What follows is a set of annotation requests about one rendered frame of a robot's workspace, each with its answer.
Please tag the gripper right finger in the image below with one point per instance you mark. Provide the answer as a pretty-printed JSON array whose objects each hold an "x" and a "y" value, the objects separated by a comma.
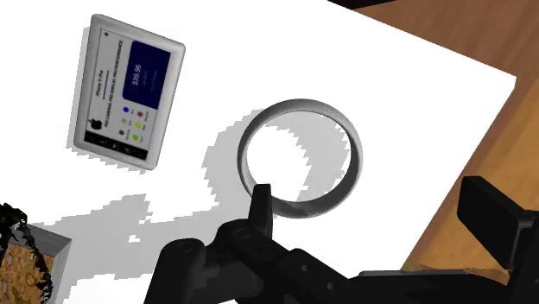
[{"x": 501, "y": 229}]

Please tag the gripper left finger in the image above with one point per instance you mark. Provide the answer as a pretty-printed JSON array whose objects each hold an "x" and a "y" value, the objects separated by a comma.
[{"x": 235, "y": 257}]

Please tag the black jagged plant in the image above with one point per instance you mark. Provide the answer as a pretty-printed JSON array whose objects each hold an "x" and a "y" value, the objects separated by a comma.
[{"x": 25, "y": 240}]

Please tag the grey tablet with lit screen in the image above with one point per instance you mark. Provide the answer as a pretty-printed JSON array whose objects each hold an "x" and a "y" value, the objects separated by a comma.
[{"x": 113, "y": 92}]

